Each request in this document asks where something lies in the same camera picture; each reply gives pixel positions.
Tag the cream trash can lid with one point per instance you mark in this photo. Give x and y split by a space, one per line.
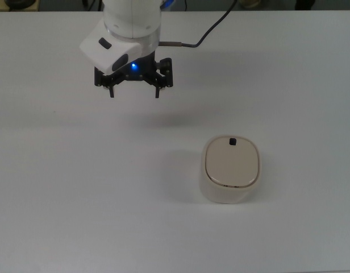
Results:
231 162

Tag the wooden box with dark object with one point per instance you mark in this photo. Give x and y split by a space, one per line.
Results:
18 4

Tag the small white trash can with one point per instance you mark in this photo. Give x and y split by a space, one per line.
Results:
223 194

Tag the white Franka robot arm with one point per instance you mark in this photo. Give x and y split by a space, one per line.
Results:
131 17

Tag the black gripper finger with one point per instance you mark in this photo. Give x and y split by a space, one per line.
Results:
163 75
102 79

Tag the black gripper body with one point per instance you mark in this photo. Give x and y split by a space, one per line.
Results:
139 71

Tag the blue and white object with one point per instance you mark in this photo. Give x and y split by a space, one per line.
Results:
168 2

